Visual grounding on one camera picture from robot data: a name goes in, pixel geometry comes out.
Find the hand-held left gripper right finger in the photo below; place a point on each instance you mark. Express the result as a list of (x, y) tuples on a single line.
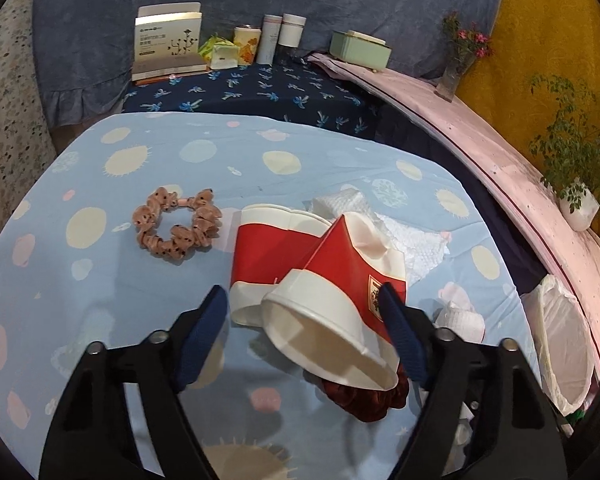
[(405, 332)]

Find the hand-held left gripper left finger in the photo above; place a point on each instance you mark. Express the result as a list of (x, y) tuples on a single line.
[(205, 330)]

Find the white knit glove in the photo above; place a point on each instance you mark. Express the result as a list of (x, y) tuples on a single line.
[(457, 320)]

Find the red and white paper cup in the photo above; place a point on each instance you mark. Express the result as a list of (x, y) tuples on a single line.
[(265, 255), (335, 270)]

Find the bin with white liner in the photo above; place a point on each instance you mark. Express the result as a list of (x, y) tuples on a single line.
[(565, 345)]

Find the dark red scrunchie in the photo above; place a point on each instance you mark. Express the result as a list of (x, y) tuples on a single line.
[(365, 402)]

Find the light blue dotted tablecloth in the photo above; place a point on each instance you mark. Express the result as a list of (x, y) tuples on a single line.
[(130, 300)]

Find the white paper tissue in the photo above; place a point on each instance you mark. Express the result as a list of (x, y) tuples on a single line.
[(420, 250)]

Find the pink dotted scrunchie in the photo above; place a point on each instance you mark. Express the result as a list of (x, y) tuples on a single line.
[(150, 220)]

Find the pink cloth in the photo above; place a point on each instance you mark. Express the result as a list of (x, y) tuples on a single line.
[(480, 135)]

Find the green plant in white pot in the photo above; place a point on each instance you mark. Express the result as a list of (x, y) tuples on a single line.
[(580, 207)]

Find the dark blue printed cloth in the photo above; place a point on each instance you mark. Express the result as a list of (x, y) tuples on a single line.
[(260, 92)]

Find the glass vase with red flowers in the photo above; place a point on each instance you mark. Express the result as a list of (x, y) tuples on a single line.
[(455, 70)]

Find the green tissue packet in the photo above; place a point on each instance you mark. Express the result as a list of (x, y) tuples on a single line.
[(222, 55)]

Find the green tissue box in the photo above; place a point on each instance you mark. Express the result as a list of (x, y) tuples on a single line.
[(360, 50)]

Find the white and gold box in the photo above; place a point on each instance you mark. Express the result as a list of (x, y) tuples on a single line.
[(167, 45)]

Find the yellow floral tin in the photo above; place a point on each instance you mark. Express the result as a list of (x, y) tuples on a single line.
[(246, 45)]

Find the slim white bottle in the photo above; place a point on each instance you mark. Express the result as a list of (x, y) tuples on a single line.
[(269, 40)]

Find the wide white bottle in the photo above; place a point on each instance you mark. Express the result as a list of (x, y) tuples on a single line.
[(291, 32)]

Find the yellow cloth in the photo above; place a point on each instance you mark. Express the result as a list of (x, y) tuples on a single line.
[(545, 25)]

